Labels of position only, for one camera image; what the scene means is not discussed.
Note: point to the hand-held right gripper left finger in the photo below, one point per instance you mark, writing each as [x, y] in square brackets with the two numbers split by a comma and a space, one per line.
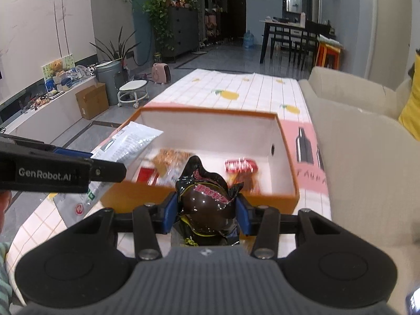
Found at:
[170, 213]

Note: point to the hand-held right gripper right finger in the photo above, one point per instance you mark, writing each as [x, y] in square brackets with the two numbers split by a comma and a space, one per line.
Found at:
[242, 215]

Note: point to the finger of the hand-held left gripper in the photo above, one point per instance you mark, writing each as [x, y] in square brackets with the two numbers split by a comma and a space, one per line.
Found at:
[72, 152]
[108, 171]

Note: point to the orange cardboard box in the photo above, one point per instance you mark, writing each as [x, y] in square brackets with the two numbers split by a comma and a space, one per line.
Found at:
[131, 195]

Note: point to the dark brown shiny snack packet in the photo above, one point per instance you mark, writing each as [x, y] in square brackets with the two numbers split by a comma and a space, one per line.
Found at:
[203, 203]

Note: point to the white plastic packet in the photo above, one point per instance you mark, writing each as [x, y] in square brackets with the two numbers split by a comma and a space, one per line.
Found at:
[131, 137]

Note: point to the red-topped clear snack packet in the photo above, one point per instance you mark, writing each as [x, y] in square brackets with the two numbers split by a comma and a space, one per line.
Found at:
[241, 165]

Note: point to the clear packet of orange snacks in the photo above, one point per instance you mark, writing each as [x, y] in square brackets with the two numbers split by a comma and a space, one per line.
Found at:
[169, 160]

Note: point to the person's left hand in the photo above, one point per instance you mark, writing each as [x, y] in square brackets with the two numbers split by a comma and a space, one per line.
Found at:
[4, 210]

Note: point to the flat red snack packet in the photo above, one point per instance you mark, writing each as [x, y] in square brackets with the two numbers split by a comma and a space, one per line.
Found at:
[146, 174]

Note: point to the white tv console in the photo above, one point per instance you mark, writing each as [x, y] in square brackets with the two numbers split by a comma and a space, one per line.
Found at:
[39, 111]

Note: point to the brown cardboard carton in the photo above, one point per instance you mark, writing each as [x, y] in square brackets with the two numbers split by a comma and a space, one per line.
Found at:
[92, 101]

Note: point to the blue white toy pile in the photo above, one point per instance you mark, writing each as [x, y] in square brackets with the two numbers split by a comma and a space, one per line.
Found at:
[73, 77]

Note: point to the grey trash bin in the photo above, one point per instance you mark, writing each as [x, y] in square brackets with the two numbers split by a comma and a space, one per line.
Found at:
[110, 80]

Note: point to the teddy bear photo board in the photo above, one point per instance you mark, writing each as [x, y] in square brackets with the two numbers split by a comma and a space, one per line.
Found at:
[57, 70]

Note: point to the white round rolling stool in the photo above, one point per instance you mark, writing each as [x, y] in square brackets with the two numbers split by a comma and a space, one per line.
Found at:
[133, 86]

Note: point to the striped teal clothing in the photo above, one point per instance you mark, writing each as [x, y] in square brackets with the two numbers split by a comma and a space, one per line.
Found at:
[4, 269]

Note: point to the long-leaf potted plant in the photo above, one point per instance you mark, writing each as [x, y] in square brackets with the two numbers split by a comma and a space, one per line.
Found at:
[115, 51]

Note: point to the pink space heater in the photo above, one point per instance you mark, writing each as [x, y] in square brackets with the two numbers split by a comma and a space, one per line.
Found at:
[161, 73]

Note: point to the beige sofa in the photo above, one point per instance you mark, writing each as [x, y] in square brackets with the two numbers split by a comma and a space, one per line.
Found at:
[361, 170]

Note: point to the grey drawer cabinet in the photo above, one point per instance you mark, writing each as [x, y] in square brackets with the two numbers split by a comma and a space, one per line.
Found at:
[183, 32]

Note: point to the large leafy plant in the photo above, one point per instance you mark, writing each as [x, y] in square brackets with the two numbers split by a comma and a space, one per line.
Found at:
[157, 16]

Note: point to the blue water jug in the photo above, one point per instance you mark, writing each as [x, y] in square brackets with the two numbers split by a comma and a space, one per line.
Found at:
[248, 40]

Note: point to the black dining chair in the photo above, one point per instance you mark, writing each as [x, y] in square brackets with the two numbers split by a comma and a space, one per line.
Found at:
[306, 44]
[283, 41]

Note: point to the orange stool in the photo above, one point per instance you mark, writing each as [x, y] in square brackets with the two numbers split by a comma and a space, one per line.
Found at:
[328, 55]

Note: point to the shoe rack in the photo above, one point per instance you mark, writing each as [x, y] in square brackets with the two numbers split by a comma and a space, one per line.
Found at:
[212, 23]

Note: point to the black dining table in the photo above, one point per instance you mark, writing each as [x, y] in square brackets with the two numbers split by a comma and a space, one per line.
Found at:
[282, 23]

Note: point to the white green folded cloth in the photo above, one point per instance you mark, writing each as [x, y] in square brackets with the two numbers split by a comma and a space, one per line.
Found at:
[331, 41]

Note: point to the yellow cushion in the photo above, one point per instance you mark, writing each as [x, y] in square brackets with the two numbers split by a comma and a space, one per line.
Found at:
[413, 108]

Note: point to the white bottle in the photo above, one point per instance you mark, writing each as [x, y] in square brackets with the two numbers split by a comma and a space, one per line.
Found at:
[303, 19]

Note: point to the dark cushion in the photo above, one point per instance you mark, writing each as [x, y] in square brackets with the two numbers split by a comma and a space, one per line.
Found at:
[415, 64]

